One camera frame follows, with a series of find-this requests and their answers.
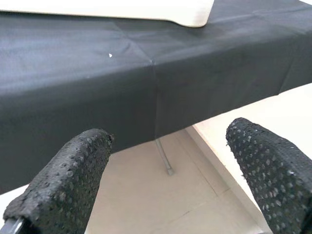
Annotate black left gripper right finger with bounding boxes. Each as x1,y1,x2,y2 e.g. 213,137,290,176
225,117,312,234

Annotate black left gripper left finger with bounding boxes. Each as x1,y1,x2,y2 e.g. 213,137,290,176
2,128,115,234

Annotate white plastic children table top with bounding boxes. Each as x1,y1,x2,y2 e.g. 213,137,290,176
0,0,215,28

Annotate grey metal table leg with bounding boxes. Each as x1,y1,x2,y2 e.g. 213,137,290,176
155,137,175,176

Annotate black table cloth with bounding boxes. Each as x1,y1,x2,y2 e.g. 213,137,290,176
0,0,312,195

